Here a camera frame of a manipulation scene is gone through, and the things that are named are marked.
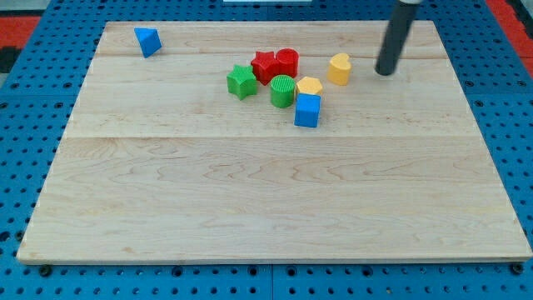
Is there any yellow heart block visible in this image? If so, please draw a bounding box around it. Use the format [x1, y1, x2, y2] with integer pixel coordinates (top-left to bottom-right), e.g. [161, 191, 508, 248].
[326, 52, 351, 86]

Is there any green cylinder block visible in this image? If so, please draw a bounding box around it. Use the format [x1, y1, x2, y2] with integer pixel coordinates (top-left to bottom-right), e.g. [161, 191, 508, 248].
[270, 75, 295, 108]

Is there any blue triangle block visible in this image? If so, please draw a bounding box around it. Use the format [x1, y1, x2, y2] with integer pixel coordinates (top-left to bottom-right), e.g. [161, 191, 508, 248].
[134, 27, 162, 58]

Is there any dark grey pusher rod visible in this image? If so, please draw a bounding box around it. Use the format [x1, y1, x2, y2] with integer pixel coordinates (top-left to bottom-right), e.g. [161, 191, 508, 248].
[375, 0, 421, 76]

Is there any red cylinder block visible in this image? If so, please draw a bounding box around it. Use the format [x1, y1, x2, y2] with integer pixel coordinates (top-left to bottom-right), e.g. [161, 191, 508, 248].
[275, 48, 299, 78]

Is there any blue cube block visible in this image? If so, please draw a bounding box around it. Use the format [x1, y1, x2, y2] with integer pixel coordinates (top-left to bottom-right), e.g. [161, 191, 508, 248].
[294, 93, 321, 128]

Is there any red star block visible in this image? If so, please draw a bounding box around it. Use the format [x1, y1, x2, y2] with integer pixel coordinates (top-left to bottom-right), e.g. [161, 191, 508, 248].
[251, 51, 280, 86]

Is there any green star block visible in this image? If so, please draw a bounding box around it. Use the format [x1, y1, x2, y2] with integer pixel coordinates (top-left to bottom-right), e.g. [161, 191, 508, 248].
[227, 65, 257, 100]

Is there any yellow hexagon block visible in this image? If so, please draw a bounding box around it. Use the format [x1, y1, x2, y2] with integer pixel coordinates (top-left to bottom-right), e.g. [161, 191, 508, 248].
[296, 77, 323, 95]

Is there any light wooden board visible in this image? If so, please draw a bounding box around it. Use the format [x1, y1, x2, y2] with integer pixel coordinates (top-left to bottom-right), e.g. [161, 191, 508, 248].
[17, 21, 532, 265]

